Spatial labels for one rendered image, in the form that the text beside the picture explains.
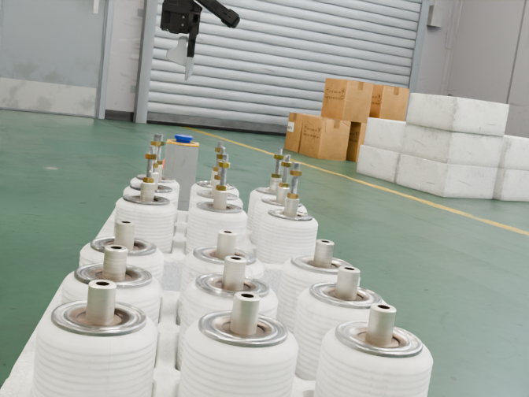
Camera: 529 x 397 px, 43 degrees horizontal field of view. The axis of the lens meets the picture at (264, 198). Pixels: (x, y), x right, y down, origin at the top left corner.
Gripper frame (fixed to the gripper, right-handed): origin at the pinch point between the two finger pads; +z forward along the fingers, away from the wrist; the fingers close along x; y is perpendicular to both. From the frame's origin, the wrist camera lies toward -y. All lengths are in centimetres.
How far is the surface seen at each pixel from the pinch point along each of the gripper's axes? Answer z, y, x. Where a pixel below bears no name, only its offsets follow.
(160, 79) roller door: 3, 34, -498
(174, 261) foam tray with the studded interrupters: 29, -1, 48
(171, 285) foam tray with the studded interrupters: 33, -1, 48
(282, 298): 25, -15, 73
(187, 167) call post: 19.8, -1.8, 3.4
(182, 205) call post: 28.2, -1.5, 3.4
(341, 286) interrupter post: 20, -19, 84
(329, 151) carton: 39, -104, -338
